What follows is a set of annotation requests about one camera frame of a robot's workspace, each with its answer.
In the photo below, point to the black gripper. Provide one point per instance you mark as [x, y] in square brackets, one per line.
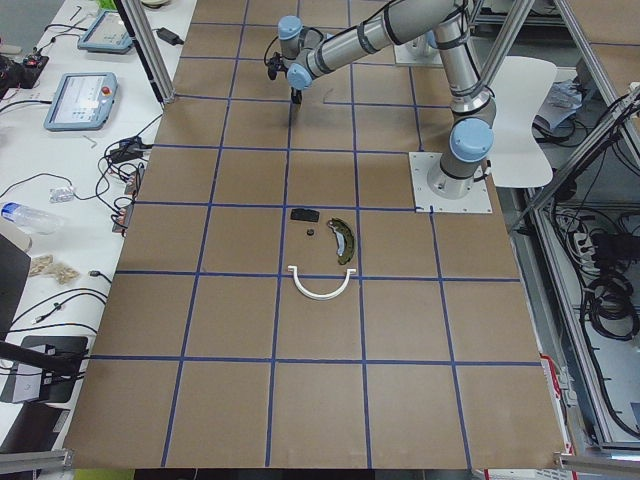
[296, 91]

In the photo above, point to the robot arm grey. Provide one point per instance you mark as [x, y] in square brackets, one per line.
[420, 32]

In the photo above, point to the black brake pad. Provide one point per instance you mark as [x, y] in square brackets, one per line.
[305, 215]

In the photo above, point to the olive brake shoe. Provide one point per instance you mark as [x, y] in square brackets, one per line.
[345, 240]

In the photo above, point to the black power adapter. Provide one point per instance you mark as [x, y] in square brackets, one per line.
[169, 36]

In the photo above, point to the white curved plastic clamp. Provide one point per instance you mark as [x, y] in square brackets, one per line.
[321, 290]

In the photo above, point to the far teach pendant tablet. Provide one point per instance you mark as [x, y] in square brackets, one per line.
[107, 34]

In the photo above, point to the teach pendant tablet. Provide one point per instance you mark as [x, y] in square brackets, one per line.
[82, 102]
[107, 34]

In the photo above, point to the near teach pendant tablet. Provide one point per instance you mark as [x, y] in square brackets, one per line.
[82, 102]

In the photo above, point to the white plastic chair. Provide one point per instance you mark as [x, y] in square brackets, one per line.
[520, 86]

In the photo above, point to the clear plastic water bottle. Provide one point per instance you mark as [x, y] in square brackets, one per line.
[33, 220]

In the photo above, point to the aluminium frame post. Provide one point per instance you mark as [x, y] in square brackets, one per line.
[140, 32]

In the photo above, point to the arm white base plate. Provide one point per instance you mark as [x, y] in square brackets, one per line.
[435, 192]

